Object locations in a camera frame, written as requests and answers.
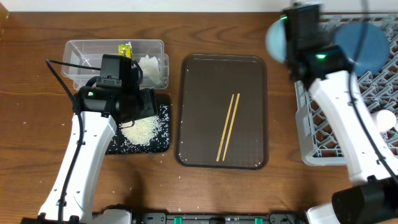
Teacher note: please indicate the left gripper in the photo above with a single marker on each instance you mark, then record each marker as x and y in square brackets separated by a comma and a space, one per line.
[151, 104]

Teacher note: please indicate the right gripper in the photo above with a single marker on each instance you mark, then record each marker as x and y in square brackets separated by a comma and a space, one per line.
[324, 45]

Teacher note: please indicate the light blue rice bowl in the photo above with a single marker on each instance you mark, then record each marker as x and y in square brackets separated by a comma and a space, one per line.
[276, 43]

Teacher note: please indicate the white tissue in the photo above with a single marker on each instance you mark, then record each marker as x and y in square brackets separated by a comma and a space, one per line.
[150, 68]

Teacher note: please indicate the yellow green snack wrapper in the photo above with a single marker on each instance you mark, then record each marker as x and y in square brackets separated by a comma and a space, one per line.
[125, 50]

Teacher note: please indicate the dark blue plate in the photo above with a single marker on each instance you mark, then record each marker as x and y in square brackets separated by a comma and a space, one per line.
[364, 44]

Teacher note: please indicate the pink white cup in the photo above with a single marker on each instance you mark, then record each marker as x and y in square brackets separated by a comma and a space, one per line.
[384, 120]

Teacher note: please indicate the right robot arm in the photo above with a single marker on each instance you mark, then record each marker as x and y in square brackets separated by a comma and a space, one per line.
[326, 73]

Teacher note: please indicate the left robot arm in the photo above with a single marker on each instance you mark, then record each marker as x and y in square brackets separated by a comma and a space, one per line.
[105, 102]

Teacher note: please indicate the clear plastic waste bin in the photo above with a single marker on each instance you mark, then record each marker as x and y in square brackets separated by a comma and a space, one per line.
[89, 53]

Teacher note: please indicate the grey dishwasher rack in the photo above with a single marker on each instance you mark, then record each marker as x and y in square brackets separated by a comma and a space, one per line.
[318, 145]

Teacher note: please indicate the pile of white rice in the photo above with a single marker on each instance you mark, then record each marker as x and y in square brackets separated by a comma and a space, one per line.
[147, 131]

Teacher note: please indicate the black rectangular tray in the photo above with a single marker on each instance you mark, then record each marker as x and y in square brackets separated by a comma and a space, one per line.
[120, 145]

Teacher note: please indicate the brown serving tray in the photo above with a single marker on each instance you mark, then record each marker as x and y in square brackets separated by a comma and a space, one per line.
[207, 84]

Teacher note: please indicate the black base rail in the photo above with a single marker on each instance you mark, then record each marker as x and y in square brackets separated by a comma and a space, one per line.
[163, 217]

